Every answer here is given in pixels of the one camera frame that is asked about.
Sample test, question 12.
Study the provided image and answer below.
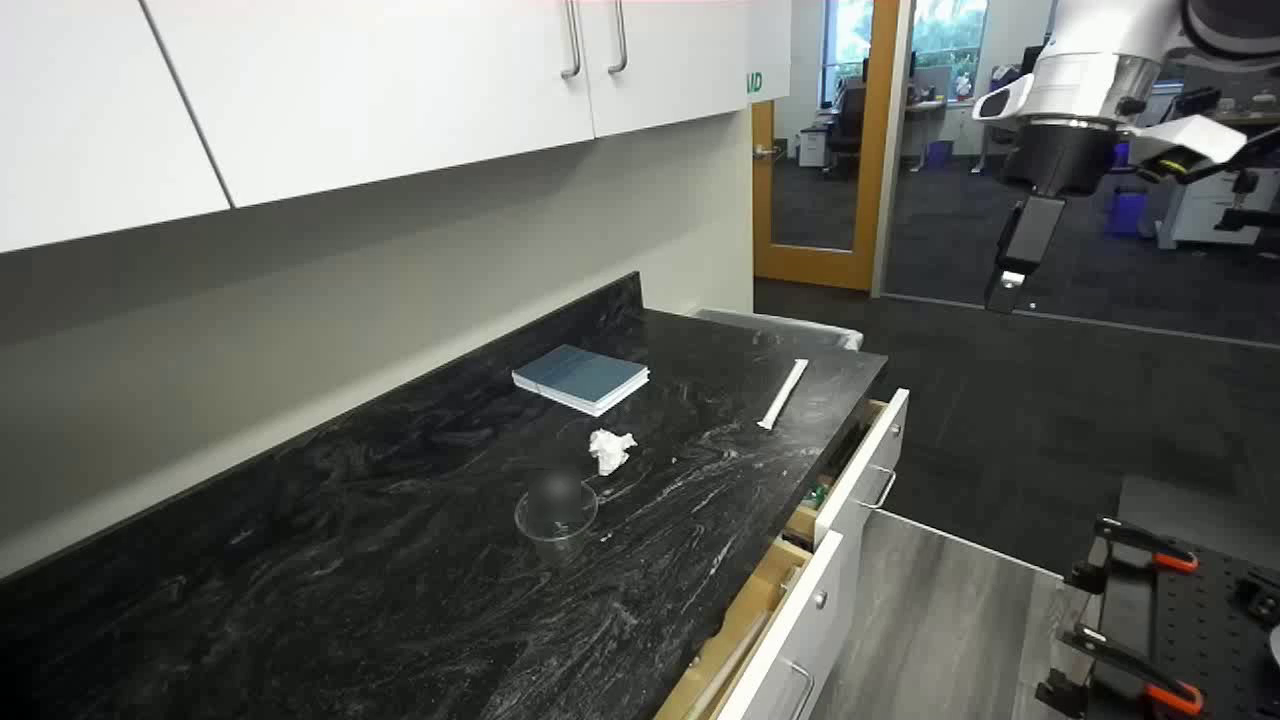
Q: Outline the black orange clamp lower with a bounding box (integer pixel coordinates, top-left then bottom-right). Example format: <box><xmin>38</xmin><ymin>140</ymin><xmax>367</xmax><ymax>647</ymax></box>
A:
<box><xmin>1034</xmin><ymin>622</ymin><xmax>1209</xmax><ymax>720</ymax></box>

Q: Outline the black orange clamp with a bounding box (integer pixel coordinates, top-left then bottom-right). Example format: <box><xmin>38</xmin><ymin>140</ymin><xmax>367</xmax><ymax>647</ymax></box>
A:
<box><xmin>1034</xmin><ymin>622</ymin><xmax>1209</xmax><ymax>720</ymax></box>
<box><xmin>1068</xmin><ymin>514</ymin><xmax>1198</xmax><ymax>594</ymax></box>

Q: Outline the silver cabinet handle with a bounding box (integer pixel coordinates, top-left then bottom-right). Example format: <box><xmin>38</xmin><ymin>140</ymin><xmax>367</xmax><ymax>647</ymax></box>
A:
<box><xmin>556</xmin><ymin>0</ymin><xmax>585</xmax><ymax>82</ymax></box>
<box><xmin>606</xmin><ymin>0</ymin><xmax>630</xmax><ymax>75</ymax></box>

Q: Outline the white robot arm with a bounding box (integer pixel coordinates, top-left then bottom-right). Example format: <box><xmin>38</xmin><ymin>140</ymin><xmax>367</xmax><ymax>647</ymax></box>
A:
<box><xmin>973</xmin><ymin>0</ymin><xmax>1280</xmax><ymax>311</ymax></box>

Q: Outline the blue book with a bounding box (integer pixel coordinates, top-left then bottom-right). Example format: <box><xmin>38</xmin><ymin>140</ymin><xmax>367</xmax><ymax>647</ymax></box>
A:
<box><xmin>512</xmin><ymin>345</ymin><xmax>649</xmax><ymax>416</ymax></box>

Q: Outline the white stick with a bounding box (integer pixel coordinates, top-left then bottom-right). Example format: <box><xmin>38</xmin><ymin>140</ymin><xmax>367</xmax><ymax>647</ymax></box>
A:
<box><xmin>754</xmin><ymin>358</ymin><xmax>806</xmax><ymax>433</ymax></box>

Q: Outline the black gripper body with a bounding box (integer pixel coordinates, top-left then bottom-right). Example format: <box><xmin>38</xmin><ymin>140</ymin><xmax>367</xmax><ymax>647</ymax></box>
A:
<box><xmin>1016</xmin><ymin>118</ymin><xmax>1117</xmax><ymax>197</ymax></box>

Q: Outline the wooden door frame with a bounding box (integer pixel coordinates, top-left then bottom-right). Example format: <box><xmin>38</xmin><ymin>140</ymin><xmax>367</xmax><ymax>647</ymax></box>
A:
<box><xmin>746</xmin><ymin>0</ymin><xmax>912</xmax><ymax>297</ymax></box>

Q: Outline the white upper cabinet middle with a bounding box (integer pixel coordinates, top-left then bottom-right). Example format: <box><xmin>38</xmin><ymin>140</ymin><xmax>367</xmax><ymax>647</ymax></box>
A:
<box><xmin>145</xmin><ymin>0</ymin><xmax>590</xmax><ymax>209</ymax></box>

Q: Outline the crumpled white paper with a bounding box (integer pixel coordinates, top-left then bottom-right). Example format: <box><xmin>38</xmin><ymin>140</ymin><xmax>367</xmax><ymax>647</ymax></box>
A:
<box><xmin>589</xmin><ymin>428</ymin><xmax>635</xmax><ymax>477</ymax></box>

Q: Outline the black orange clamp upper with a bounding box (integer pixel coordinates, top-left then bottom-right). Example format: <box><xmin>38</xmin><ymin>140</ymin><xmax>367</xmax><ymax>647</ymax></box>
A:
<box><xmin>1068</xmin><ymin>514</ymin><xmax>1198</xmax><ymax>594</ymax></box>

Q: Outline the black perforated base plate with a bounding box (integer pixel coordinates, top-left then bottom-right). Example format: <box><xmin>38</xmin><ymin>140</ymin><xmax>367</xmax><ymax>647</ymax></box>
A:
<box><xmin>1103</xmin><ymin>571</ymin><xmax>1280</xmax><ymax>720</ymax></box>

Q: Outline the white drawer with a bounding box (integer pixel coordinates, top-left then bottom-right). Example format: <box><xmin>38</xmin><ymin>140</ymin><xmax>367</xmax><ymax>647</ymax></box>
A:
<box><xmin>783</xmin><ymin>388</ymin><xmax>912</xmax><ymax>547</ymax></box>
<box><xmin>656</xmin><ymin>533</ymin><xmax>857</xmax><ymax>720</ymax></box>

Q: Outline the silver cabinet handle left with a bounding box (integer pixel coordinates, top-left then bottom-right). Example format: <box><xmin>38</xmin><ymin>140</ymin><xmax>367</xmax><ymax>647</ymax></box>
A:
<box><xmin>556</xmin><ymin>0</ymin><xmax>585</xmax><ymax>82</ymax></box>

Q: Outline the clear glass bowl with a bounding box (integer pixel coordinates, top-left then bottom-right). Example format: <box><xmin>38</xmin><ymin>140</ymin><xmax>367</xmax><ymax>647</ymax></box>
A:
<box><xmin>512</xmin><ymin>477</ymin><xmax>600</xmax><ymax>543</ymax></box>

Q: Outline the white cabinet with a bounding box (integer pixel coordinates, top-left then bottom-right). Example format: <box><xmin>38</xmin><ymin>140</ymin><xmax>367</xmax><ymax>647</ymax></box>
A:
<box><xmin>0</xmin><ymin>0</ymin><xmax>227</xmax><ymax>253</ymax></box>
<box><xmin>579</xmin><ymin>0</ymin><xmax>746</xmax><ymax>137</ymax></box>
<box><xmin>145</xmin><ymin>0</ymin><xmax>590</xmax><ymax>209</ymax></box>

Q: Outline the white upper cabinet right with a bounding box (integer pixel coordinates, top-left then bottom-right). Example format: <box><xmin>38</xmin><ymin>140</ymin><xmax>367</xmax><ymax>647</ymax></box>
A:
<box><xmin>579</xmin><ymin>0</ymin><xmax>746</xmax><ymax>137</ymax></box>

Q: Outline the grey trash bin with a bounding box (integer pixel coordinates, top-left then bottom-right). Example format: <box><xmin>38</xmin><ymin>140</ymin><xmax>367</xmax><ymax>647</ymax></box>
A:
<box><xmin>695</xmin><ymin>309</ymin><xmax>862</xmax><ymax>352</ymax></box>

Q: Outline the white upper cabinet left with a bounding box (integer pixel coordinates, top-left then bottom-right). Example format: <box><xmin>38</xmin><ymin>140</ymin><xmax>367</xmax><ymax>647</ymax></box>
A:
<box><xmin>0</xmin><ymin>0</ymin><xmax>227</xmax><ymax>253</ymax></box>

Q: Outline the silver cabinet handle right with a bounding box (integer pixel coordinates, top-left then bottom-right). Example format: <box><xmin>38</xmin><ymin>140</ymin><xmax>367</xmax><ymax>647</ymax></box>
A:
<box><xmin>606</xmin><ymin>0</ymin><xmax>630</xmax><ymax>75</ymax></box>

